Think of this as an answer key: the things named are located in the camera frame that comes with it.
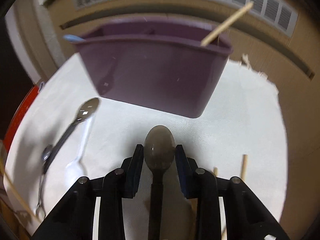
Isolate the blue plastic spoon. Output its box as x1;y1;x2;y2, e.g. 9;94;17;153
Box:
63;34;85;42

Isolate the white plastic spoon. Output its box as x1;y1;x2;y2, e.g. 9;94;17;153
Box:
66;117;94;181

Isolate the dark black handled spoon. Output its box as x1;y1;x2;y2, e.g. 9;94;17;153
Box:
144;125;175;239

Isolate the purple plastic utensil holder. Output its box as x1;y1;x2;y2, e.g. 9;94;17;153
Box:
72;16;233;118

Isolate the small metal spoon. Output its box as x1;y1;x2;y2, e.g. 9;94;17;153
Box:
35;145;53;220

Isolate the white table cloth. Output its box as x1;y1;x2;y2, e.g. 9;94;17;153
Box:
3;53;288;240

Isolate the long wooden chopstick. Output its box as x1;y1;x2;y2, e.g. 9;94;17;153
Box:
0;159;41;223

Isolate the black handled metal spoon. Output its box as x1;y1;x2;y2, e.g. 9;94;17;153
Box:
42;98;100;174

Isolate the wooden spoon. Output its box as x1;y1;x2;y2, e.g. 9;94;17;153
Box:
187;167;228;240

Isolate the wooden chopstick in holder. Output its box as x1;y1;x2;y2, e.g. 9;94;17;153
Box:
201;1;254;47

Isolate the red object at left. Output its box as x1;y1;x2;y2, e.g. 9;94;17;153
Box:
3;85;40;152

